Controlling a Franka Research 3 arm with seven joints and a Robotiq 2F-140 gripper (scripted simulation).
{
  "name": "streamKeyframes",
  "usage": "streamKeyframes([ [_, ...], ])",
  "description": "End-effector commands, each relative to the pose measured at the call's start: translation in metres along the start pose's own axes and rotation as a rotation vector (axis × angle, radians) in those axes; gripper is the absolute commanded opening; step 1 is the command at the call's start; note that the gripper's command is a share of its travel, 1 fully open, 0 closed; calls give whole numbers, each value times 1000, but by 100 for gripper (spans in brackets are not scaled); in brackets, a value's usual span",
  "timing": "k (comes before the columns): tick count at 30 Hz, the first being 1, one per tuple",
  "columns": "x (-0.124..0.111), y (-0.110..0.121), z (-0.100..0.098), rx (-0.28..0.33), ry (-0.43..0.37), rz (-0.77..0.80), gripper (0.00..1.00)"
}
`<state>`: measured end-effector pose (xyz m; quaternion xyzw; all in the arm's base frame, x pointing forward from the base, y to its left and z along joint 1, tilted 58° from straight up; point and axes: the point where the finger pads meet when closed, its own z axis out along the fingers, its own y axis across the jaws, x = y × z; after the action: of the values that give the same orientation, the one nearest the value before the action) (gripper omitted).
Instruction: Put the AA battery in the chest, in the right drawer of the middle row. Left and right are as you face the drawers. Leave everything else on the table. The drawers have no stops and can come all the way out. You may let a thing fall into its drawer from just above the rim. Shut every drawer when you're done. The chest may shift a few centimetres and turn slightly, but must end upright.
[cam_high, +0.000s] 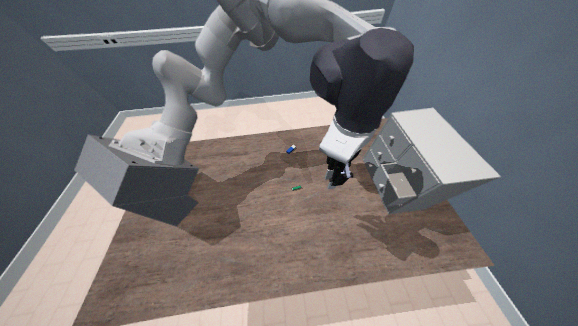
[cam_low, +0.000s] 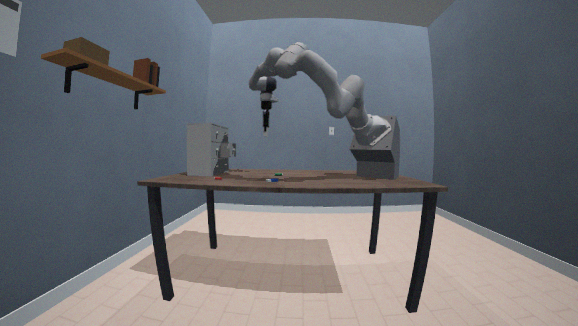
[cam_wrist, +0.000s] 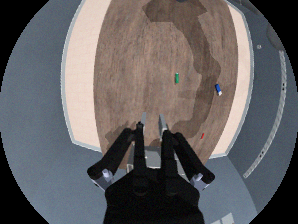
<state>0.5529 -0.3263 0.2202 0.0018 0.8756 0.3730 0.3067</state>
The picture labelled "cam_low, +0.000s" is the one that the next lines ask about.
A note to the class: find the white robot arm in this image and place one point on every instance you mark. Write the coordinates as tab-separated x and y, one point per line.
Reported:
340	99

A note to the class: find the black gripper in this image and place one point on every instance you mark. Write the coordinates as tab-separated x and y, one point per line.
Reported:
265	105

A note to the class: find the grey chest of drawers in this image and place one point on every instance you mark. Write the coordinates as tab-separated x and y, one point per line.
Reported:
199	149

